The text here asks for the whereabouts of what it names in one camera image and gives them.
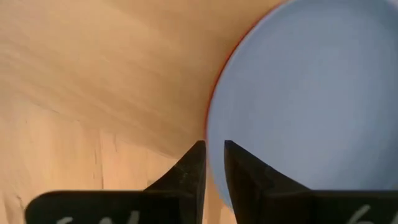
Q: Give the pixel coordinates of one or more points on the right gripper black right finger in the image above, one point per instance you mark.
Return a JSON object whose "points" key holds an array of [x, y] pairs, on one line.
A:
{"points": [[267, 202]]}

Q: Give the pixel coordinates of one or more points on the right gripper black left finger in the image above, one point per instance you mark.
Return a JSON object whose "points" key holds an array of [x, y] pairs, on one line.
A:
{"points": [[174, 202]]}

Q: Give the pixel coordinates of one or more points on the light blue plate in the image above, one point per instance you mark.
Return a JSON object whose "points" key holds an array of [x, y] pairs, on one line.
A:
{"points": [[311, 93]]}

